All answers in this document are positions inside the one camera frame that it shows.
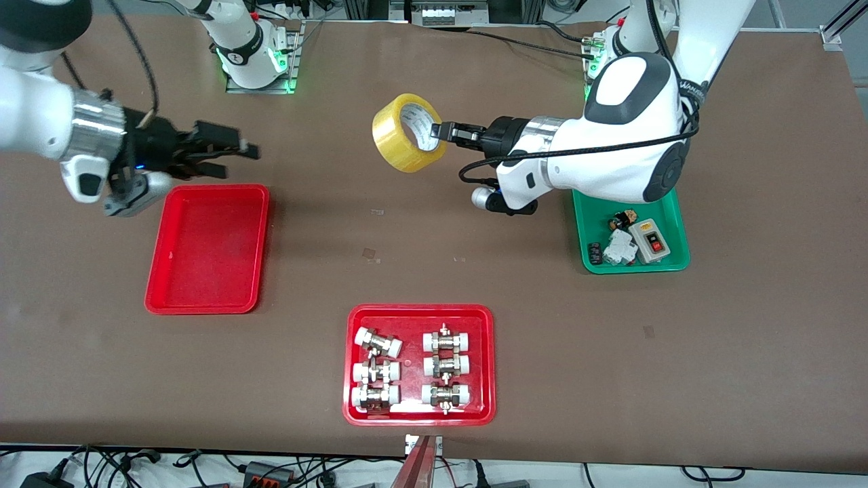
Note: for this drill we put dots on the aluminium corner profile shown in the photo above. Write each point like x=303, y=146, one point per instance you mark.
x=833, y=35

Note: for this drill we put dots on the small metal bracket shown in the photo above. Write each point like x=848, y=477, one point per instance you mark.
x=412, y=444

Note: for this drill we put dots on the aluminium frame rack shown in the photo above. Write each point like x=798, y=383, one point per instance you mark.
x=400, y=10

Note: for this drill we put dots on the black power adapter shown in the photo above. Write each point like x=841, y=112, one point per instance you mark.
x=41, y=481

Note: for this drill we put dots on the metal valve white caps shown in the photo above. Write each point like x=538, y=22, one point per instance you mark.
x=378, y=343
x=376, y=371
x=447, y=395
x=375, y=396
x=447, y=340
x=447, y=366

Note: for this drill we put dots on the black adapter orange plugs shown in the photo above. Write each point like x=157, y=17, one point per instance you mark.
x=268, y=472

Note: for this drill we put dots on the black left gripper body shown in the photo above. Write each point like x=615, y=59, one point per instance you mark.
x=503, y=135

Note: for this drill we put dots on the grey on-off switch box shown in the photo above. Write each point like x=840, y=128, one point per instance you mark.
x=649, y=241

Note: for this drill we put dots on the yellow packing tape roll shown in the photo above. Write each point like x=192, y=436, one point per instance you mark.
x=397, y=146

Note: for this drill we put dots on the red tray holding valves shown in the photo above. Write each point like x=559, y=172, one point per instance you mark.
x=413, y=318

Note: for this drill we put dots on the white power strip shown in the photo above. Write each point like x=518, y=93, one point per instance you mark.
x=437, y=16

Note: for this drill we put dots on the black orange coil component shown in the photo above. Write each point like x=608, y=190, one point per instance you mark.
x=622, y=220

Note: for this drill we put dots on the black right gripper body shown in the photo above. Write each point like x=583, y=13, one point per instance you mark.
x=153, y=146

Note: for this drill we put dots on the red plastic tray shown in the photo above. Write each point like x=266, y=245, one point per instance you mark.
x=203, y=271

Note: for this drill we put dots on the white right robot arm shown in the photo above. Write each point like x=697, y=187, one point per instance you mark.
x=34, y=115

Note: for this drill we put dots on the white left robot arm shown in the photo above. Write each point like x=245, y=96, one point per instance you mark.
x=610, y=163

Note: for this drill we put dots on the reddish metal bar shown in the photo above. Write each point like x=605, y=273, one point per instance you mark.
x=417, y=471

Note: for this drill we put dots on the green plastic tray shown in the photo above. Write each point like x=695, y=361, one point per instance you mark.
x=668, y=261

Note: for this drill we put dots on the white circuit breaker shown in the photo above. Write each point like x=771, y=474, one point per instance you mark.
x=620, y=249

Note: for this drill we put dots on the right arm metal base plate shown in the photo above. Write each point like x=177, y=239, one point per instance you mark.
x=293, y=61

